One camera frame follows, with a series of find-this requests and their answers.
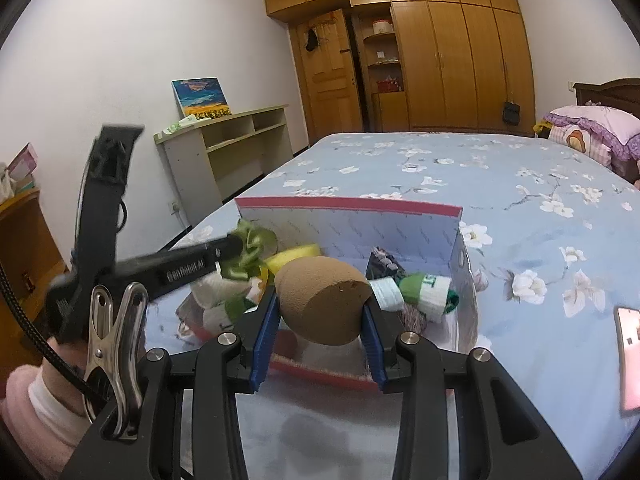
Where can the dark patterned pouch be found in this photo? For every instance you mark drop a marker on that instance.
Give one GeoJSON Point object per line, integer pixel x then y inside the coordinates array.
{"type": "Point", "coordinates": [382, 262]}

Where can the wooden wardrobe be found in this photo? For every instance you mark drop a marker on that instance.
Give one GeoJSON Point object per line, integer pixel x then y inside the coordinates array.
{"type": "Point", "coordinates": [450, 60]}

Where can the yellow black cloth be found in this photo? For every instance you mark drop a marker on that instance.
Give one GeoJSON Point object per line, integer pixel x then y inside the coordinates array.
{"type": "Point", "coordinates": [541, 129]}

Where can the yellow sponge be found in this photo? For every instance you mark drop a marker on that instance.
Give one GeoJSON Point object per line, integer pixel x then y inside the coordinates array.
{"type": "Point", "coordinates": [290, 258]}

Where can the pink cardboard box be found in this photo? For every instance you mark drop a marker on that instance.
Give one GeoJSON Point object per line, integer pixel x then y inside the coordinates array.
{"type": "Point", "coordinates": [350, 230]}

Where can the green white packet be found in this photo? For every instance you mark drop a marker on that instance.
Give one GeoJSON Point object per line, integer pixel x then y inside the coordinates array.
{"type": "Point", "coordinates": [177, 126]}

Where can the small black bag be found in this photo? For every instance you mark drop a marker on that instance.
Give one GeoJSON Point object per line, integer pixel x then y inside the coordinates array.
{"type": "Point", "coordinates": [510, 114]}

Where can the dark wooden headboard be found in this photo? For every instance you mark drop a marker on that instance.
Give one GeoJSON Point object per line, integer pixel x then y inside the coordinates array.
{"type": "Point", "coordinates": [605, 91]}

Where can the red box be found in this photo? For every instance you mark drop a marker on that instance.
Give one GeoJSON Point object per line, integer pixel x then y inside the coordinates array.
{"type": "Point", "coordinates": [389, 86]}

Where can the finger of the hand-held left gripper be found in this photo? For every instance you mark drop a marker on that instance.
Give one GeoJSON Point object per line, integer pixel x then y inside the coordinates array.
{"type": "Point", "coordinates": [185, 265]}

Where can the beige desk with shelves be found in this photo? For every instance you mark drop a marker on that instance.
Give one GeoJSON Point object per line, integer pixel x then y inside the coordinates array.
{"type": "Point", "coordinates": [185, 170]}

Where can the person's left forearm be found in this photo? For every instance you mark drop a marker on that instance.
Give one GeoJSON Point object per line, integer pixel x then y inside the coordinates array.
{"type": "Point", "coordinates": [40, 410]}

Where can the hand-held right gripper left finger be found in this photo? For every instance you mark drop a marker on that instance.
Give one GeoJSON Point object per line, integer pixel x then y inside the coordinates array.
{"type": "Point", "coordinates": [265, 340]}

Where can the sunflower field painting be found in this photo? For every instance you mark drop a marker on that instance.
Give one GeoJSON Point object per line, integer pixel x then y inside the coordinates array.
{"type": "Point", "coordinates": [200, 97]}

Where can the green satin cloth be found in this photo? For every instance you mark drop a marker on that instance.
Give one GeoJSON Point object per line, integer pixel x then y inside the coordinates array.
{"type": "Point", "coordinates": [250, 245]}

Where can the blue floral bedsheet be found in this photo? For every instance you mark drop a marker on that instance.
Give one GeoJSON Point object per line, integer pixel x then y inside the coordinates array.
{"type": "Point", "coordinates": [500, 185]}

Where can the pink packet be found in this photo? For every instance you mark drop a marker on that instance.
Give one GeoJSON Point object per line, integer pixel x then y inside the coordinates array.
{"type": "Point", "coordinates": [22, 162]}

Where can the green white sock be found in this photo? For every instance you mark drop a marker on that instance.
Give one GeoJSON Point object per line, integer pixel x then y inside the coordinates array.
{"type": "Point", "coordinates": [430, 290]}
{"type": "Point", "coordinates": [239, 306]}

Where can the wooden nightstand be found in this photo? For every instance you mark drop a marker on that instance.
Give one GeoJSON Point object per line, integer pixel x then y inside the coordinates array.
{"type": "Point", "coordinates": [25, 250]}

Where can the smartphone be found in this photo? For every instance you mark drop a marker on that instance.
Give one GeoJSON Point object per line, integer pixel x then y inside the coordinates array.
{"type": "Point", "coordinates": [629, 360]}

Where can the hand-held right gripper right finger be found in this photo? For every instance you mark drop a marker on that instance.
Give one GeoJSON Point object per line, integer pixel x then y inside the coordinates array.
{"type": "Point", "coordinates": [372, 345]}

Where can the brown knitted sock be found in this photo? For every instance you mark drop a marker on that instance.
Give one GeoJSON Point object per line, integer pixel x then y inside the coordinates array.
{"type": "Point", "coordinates": [412, 321]}

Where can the wall socket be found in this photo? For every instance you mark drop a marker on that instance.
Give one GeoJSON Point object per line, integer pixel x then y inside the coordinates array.
{"type": "Point", "coordinates": [175, 206]}

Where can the white cloth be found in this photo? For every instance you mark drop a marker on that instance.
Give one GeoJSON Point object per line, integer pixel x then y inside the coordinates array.
{"type": "Point", "coordinates": [387, 296]}

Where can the wooden door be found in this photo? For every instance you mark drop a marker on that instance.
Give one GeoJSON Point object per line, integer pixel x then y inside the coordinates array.
{"type": "Point", "coordinates": [325, 85]}

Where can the white towel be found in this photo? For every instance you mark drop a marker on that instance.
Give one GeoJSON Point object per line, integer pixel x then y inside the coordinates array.
{"type": "Point", "coordinates": [215, 287]}

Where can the purple pillow with bear print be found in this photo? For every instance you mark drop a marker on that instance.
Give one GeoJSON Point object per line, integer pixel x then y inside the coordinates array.
{"type": "Point", "coordinates": [590, 130]}

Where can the round white box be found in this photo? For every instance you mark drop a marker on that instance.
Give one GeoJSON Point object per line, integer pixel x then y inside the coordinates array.
{"type": "Point", "coordinates": [381, 27]}

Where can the black hanging cloth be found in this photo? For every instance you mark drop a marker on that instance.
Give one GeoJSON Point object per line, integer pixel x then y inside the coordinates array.
{"type": "Point", "coordinates": [312, 40]}

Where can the brown makeup sponge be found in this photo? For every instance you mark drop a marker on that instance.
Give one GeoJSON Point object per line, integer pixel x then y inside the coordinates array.
{"type": "Point", "coordinates": [325, 300]}

